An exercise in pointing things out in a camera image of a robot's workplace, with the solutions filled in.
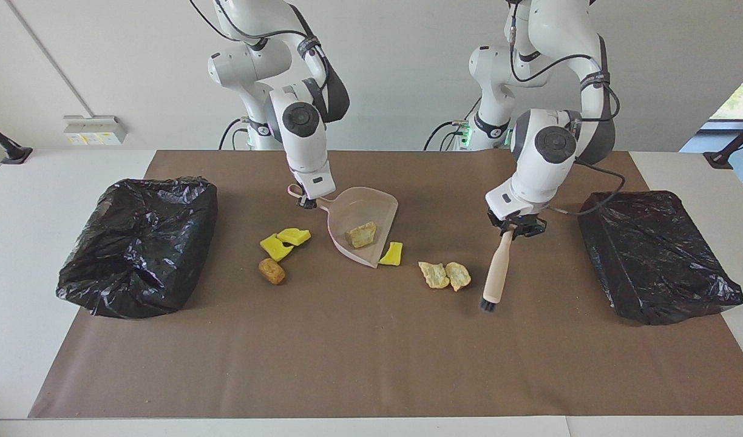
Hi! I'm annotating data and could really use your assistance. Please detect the beige hand brush black bristles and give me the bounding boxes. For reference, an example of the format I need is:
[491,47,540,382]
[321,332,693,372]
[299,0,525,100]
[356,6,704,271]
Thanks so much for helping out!
[480,228,515,313]

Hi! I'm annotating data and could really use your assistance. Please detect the beige trash lump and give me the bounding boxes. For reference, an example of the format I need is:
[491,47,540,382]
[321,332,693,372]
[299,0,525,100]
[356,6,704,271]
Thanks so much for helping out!
[418,262,450,290]
[345,222,378,249]
[445,262,472,292]

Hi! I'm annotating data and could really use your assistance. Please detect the pink plastic dustpan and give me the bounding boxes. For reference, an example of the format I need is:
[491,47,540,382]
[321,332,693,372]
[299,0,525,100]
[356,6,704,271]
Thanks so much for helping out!
[287,184,399,269]

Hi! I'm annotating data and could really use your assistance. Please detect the brown oval bread lump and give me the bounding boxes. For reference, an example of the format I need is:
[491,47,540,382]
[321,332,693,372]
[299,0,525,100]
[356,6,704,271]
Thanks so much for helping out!
[259,258,286,285]

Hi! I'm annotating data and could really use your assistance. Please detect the black bag lined bin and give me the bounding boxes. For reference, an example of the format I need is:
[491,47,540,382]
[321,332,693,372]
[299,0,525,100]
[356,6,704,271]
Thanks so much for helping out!
[56,177,219,320]
[577,191,743,326]

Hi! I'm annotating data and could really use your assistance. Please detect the brown paper table mat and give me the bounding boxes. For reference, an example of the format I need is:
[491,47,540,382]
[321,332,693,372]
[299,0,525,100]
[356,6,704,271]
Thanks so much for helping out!
[29,150,743,419]

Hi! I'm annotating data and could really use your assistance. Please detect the black stand with base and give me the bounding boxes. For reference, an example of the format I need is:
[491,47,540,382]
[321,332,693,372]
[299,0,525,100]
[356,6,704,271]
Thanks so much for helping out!
[704,118,743,169]
[0,115,33,165]

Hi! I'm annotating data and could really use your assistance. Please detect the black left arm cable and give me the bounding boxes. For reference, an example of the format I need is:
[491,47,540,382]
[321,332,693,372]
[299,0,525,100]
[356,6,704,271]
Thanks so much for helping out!
[510,0,626,216]

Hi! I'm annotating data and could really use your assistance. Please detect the black right base cables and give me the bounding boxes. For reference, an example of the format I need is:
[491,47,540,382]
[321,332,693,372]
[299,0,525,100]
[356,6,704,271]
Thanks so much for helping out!
[218,117,251,151]

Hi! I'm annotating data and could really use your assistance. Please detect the black base cables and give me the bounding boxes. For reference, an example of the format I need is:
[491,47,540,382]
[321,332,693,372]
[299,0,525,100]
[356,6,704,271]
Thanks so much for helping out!
[218,117,251,151]
[423,100,481,151]

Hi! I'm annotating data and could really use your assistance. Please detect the black left base cables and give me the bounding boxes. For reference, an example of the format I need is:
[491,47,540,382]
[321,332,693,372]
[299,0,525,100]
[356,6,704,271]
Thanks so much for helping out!
[423,100,481,151]

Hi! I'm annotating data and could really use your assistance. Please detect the white wall socket box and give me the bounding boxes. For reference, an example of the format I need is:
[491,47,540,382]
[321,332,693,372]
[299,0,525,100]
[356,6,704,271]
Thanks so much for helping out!
[63,115,128,146]

